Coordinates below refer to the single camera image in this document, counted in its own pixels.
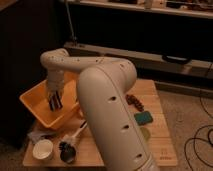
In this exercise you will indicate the wall shelf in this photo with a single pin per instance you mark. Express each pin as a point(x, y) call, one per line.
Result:
point(154, 6)

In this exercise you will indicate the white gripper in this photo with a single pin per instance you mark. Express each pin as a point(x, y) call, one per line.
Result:
point(55, 83)

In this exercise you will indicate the grey crumpled cloth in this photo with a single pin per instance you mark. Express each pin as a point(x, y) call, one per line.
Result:
point(37, 135)

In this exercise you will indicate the green sponge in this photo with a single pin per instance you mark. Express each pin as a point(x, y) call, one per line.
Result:
point(143, 118)

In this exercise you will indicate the wooden board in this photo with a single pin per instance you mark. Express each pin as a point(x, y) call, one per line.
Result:
point(88, 156)

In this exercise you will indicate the metal measuring cup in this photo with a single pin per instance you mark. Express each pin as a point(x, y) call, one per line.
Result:
point(68, 154)

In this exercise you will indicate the brown chain toy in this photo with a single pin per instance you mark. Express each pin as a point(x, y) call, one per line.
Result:
point(132, 100)

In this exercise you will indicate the light green cup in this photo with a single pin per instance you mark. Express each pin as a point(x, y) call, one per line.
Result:
point(146, 133)

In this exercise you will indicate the yellow plastic tray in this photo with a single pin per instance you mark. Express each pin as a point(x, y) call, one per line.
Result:
point(36, 102)

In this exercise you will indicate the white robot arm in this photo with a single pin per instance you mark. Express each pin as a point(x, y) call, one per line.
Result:
point(101, 88)

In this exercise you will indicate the metal vertical pole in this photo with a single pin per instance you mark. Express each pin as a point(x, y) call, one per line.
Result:
point(72, 33)

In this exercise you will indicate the white bowl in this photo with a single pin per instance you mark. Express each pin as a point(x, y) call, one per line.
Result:
point(43, 150)

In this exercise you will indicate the grey metal rail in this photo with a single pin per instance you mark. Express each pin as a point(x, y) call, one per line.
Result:
point(150, 61)

